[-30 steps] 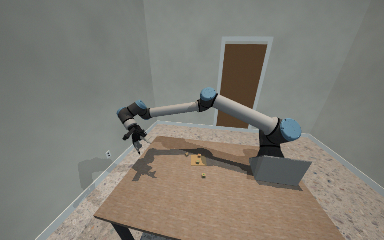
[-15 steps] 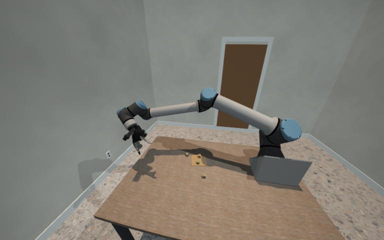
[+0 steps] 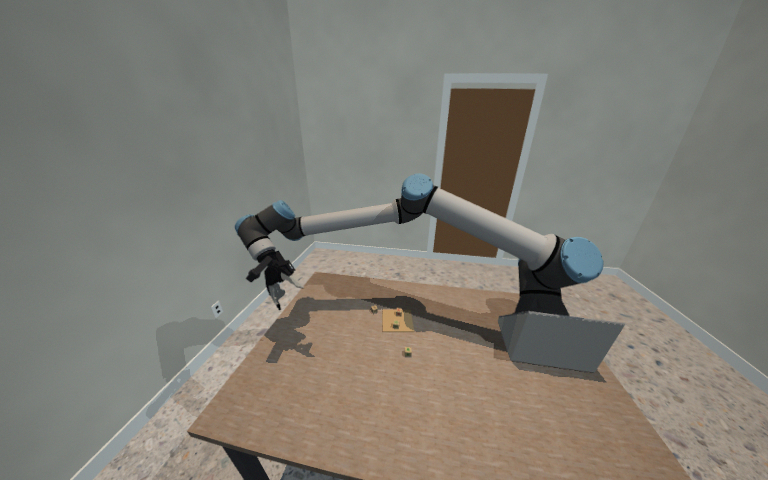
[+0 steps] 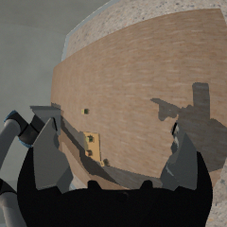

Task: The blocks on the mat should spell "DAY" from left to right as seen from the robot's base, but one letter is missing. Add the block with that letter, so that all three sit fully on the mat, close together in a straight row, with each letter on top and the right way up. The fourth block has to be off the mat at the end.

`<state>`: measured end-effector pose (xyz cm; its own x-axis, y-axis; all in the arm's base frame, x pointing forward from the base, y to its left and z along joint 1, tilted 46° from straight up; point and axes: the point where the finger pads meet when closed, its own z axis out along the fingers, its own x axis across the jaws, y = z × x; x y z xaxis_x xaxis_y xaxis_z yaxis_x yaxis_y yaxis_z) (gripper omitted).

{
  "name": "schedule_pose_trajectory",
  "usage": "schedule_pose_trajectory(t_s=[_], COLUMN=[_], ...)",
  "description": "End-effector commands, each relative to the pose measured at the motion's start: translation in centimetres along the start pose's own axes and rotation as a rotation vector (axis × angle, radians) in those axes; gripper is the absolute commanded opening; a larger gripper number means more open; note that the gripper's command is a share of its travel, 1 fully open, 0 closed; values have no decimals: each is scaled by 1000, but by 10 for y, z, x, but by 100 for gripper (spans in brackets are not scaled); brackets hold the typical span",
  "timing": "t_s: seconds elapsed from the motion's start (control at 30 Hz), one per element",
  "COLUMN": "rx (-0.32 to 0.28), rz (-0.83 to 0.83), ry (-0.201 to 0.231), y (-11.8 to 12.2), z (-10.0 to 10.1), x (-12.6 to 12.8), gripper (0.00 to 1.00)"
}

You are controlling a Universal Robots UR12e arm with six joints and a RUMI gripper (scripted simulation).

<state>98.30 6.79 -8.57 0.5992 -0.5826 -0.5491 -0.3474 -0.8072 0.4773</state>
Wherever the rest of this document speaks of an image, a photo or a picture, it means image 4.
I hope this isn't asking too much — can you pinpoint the beige letter block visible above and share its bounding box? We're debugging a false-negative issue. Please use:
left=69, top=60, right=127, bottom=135
left=100, top=159, right=108, bottom=166
left=86, top=136, right=93, bottom=143
left=85, top=150, right=92, bottom=157
left=81, top=109, right=88, bottom=114

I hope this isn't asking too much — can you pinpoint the tan mat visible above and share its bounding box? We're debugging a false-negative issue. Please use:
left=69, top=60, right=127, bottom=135
left=83, top=131, right=101, bottom=162

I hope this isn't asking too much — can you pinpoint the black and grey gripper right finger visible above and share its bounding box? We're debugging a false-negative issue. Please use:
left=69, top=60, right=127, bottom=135
left=160, top=122, right=213, bottom=227

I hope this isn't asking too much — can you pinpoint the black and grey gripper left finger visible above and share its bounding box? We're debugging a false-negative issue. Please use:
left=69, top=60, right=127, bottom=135
left=17, top=117, right=74, bottom=227

